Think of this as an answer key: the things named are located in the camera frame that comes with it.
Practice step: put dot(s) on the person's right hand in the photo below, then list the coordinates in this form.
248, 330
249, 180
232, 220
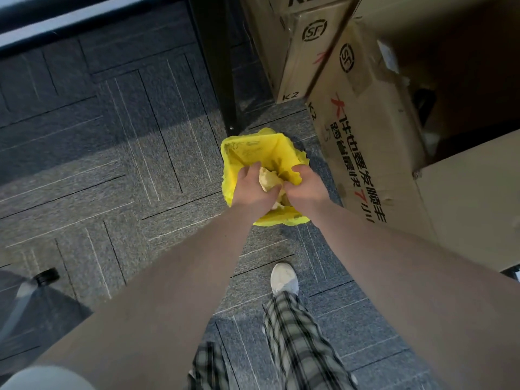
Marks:
310, 194

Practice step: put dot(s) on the person's left hand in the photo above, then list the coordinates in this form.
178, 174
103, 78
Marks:
252, 190

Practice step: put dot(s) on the person's right forearm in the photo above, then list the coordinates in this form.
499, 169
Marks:
406, 288

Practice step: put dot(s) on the person's left forearm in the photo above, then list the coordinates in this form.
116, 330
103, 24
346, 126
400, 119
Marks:
162, 300

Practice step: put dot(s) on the yellow trash bag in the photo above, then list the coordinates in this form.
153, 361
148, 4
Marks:
260, 148

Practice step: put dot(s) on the flat printed cardboard box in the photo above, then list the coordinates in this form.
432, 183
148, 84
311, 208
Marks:
365, 138

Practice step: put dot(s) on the white sneaker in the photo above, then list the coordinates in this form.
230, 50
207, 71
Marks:
284, 278

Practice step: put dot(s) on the open cardboard box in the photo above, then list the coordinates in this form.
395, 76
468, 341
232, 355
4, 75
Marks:
467, 199

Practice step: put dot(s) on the white base leg with caster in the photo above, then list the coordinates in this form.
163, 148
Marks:
46, 277

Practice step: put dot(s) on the white shirt sleeve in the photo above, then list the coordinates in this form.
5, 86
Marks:
40, 379

